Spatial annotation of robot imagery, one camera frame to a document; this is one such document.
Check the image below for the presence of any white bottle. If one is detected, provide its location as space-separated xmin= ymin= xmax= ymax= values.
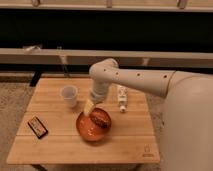
xmin=117 ymin=85 xmax=128 ymax=113

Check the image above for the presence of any dark small box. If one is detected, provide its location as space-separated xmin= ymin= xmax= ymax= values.
xmin=27 ymin=116 xmax=48 ymax=139

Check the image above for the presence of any wooden folding table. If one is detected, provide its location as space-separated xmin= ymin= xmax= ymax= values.
xmin=7 ymin=78 xmax=160 ymax=164

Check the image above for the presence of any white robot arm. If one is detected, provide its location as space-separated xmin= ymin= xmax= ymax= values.
xmin=89 ymin=58 xmax=213 ymax=171

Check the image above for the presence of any translucent plastic cup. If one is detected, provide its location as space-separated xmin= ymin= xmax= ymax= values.
xmin=60 ymin=86 xmax=78 ymax=108

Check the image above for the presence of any pale yellow sponge block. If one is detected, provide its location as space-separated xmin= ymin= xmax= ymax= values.
xmin=83 ymin=99 xmax=95 ymax=116

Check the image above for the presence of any grey metal rail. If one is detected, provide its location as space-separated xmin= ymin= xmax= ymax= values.
xmin=0 ymin=47 xmax=213 ymax=68

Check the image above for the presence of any brown food piece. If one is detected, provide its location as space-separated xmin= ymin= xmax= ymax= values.
xmin=90 ymin=113 xmax=111 ymax=129

